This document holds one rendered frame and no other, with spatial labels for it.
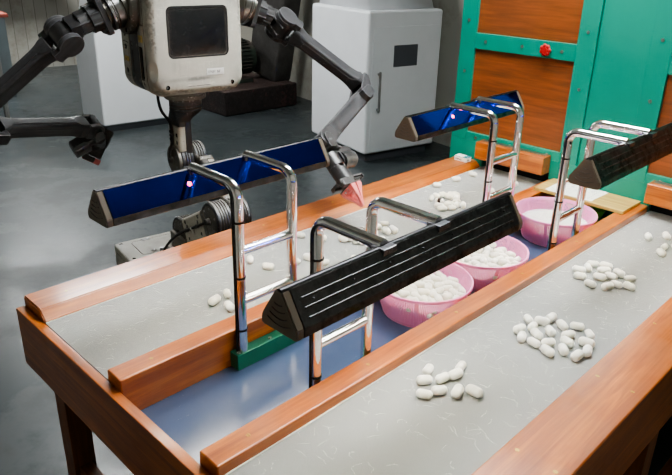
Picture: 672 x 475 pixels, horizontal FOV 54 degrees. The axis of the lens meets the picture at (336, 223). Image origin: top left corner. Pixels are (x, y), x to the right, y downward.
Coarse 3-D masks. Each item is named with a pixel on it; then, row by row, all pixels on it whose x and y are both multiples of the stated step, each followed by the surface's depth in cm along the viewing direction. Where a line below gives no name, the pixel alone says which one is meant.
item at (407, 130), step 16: (496, 96) 226; (512, 96) 232; (432, 112) 202; (448, 112) 207; (464, 112) 212; (496, 112) 223; (512, 112) 230; (400, 128) 197; (416, 128) 195; (432, 128) 200; (448, 128) 205
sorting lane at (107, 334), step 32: (416, 192) 244; (480, 192) 245; (352, 224) 214; (416, 224) 215; (256, 256) 190; (160, 288) 171; (192, 288) 172; (224, 288) 172; (256, 288) 172; (64, 320) 156; (96, 320) 156; (128, 320) 156; (160, 320) 157; (192, 320) 157; (96, 352) 144; (128, 352) 144
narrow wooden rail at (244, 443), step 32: (608, 224) 212; (544, 256) 189; (512, 288) 171; (448, 320) 155; (384, 352) 142; (416, 352) 145; (320, 384) 131; (352, 384) 131; (288, 416) 122; (224, 448) 114; (256, 448) 115
